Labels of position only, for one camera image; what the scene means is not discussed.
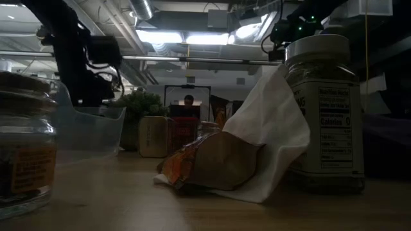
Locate red-lid spice tin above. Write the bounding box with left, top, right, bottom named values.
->
left=168, top=115, right=200, bottom=155

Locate ceiling light panel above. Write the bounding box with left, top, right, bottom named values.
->
left=185, top=31, right=231, bottom=46
left=136, top=30, right=184, bottom=44
left=235, top=14, right=269, bottom=44

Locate white ceiling box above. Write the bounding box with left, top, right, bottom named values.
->
left=327, top=0, right=394, bottom=19

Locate green artificial plant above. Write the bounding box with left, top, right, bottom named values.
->
left=108, top=87, right=170, bottom=152

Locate white-lid spice jar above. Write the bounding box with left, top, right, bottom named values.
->
left=284, top=33, right=366, bottom=194

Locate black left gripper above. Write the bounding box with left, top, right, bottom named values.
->
left=53, top=31, right=116, bottom=108

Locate purple cloth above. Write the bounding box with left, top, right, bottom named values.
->
left=362, top=112, right=411, bottom=180

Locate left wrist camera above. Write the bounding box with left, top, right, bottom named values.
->
left=89, top=34, right=123, bottom=69

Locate red-label spice tin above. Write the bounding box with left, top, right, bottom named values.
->
left=138, top=115, right=171, bottom=158

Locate clear plastic bin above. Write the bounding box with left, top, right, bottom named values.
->
left=53, top=76, right=127, bottom=164

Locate yellow hanging cable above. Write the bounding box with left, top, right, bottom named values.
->
left=363, top=0, right=370, bottom=113

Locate smooth silver ventilation duct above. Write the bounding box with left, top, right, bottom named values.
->
left=128, top=0, right=155, bottom=21

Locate white cloth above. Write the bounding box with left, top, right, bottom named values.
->
left=153, top=63, right=311, bottom=204

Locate grey ceiling box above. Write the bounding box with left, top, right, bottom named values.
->
left=207, top=8, right=229, bottom=30

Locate long metal bar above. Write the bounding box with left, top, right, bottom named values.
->
left=0, top=50, right=283, bottom=67

